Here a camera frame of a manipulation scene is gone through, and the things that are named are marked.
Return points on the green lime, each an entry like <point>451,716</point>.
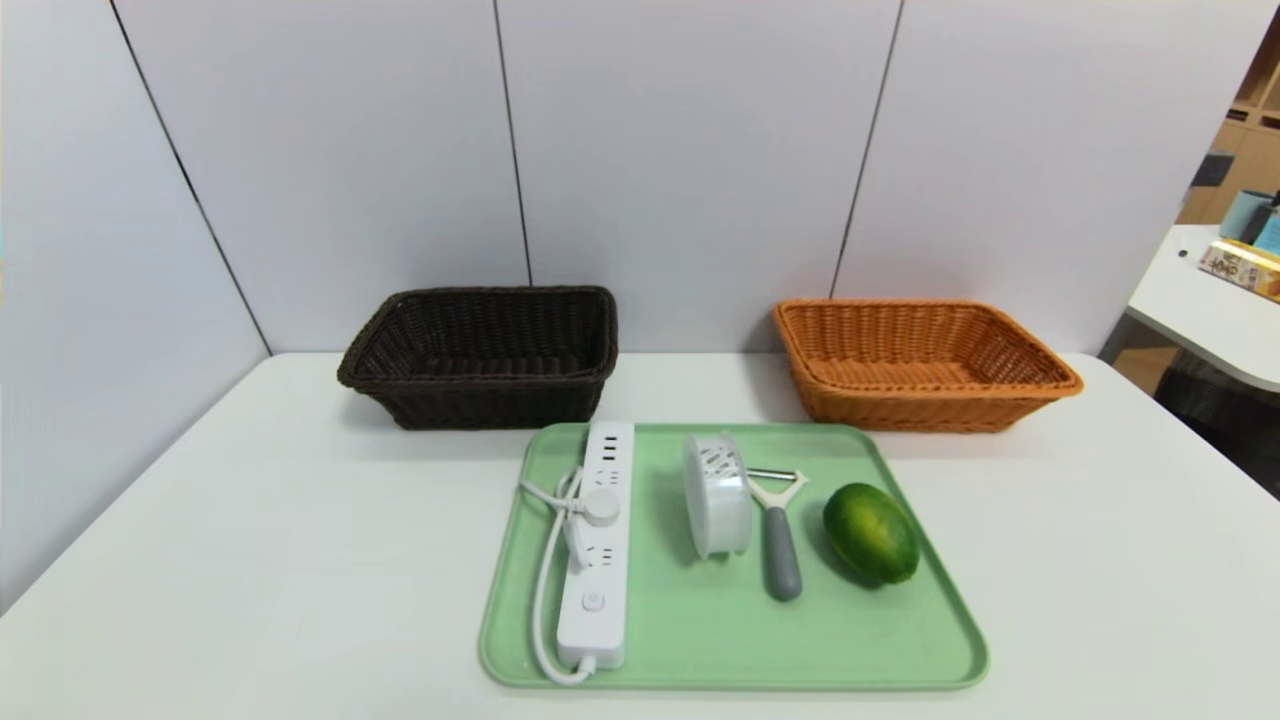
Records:
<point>872,535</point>

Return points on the dark brown wicker basket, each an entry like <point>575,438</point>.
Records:
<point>480,395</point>

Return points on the orange wicker basket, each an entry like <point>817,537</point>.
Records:
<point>920,400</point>

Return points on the light green plastic tray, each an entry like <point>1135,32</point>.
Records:
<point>700,630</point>

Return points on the white side table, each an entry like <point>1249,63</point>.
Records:
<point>1200,320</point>

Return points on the black chair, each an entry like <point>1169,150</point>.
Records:
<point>1230,420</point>

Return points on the dark grey box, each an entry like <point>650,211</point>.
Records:
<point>1211,169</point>

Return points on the yellow printed box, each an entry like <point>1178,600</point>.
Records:
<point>1240,268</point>

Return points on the grey blue cup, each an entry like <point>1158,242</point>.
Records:
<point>1243,215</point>

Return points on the light blue cup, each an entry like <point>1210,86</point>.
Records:
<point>1270,235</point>

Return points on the wooden shelf unit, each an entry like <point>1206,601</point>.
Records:
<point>1255,150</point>

